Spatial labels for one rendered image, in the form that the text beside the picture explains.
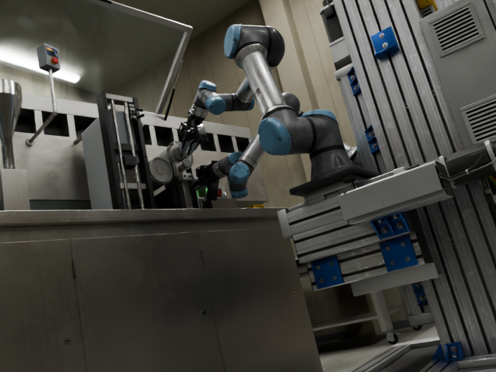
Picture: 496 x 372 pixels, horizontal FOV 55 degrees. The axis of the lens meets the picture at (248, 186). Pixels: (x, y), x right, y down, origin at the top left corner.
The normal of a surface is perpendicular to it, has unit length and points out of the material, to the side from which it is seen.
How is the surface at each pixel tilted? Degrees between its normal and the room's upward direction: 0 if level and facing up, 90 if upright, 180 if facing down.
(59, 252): 90
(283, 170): 90
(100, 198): 90
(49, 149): 90
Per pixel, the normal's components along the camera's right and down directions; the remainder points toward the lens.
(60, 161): 0.66, -0.34
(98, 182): -0.72, -0.03
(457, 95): -0.56, -0.10
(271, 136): -0.85, 0.20
